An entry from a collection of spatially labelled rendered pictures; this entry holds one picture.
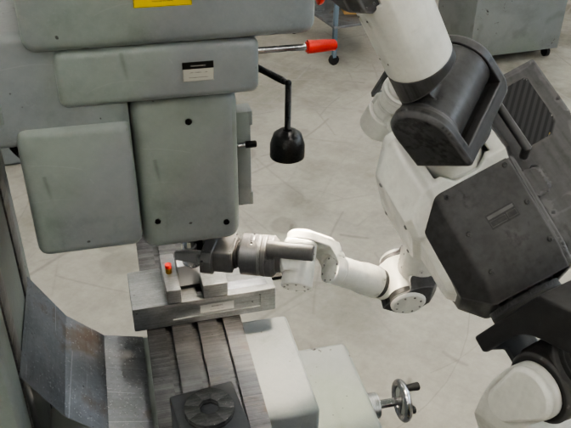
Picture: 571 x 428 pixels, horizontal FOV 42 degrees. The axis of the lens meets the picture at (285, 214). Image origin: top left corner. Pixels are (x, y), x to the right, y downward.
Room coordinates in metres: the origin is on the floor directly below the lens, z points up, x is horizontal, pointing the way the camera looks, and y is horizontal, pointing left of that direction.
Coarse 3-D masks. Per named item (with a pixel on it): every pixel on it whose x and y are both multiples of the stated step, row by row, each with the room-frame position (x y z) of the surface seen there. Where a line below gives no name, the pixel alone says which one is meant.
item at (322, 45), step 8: (312, 40) 1.22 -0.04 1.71; (320, 40) 1.22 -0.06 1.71; (328, 40) 1.22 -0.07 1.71; (264, 48) 1.19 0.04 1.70; (272, 48) 1.20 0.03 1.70; (280, 48) 1.20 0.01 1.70; (288, 48) 1.20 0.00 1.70; (296, 48) 1.21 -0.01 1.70; (304, 48) 1.21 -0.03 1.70; (312, 48) 1.21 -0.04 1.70; (320, 48) 1.21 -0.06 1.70; (328, 48) 1.22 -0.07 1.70
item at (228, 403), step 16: (224, 384) 0.98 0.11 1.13; (176, 400) 0.94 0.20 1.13; (192, 400) 0.93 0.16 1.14; (208, 400) 0.93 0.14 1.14; (224, 400) 0.93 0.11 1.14; (176, 416) 0.90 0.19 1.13; (192, 416) 0.89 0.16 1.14; (208, 416) 0.89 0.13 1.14; (224, 416) 0.89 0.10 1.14; (240, 416) 0.90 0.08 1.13
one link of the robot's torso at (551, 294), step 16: (560, 288) 0.80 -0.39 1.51; (528, 304) 0.80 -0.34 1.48; (544, 304) 0.78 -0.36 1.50; (560, 304) 0.76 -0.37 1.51; (496, 320) 0.85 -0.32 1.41; (512, 320) 0.81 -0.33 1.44; (528, 320) 0.79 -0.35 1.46; (544, 320) 0.77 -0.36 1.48; (560, 320) 0.75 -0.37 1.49; (480, 336) 0.86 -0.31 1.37; (496, 336) 0.83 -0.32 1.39; (512, 336) 0.81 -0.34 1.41; (528, 336) 0.88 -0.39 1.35; (544, 336) 0.77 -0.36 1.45; (560, 336) 0.75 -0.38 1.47; (512, 352) 0.85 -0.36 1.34
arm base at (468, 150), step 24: (480, 48) 0.95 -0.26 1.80; (480, 96) 0.95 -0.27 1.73; (504, 96) 0.95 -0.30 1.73; (408, 120) 0.88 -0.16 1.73; (432, 120) 0.86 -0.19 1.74; (480, 120) 0.91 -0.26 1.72; (408, 144) 0.90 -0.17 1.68; (432, 144) 0.88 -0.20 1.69; (456, 144) 0.86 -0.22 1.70; (480, 144) 0.89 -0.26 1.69
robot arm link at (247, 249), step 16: (208, 240) 1.25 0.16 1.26; (224, 240) 1.26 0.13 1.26; (240, 240) 1.25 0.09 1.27; (256, 240) 1.23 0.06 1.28; (208, 256) 1.20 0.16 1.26; (224, 256) 1.21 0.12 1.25; (240, 256) 1.21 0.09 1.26; (256, 256) 1.20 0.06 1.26; (208, 272) 1.20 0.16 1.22; (224, 272) 1.21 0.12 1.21; (240, 272) 1.21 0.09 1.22; (256, 272) 1.20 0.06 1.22
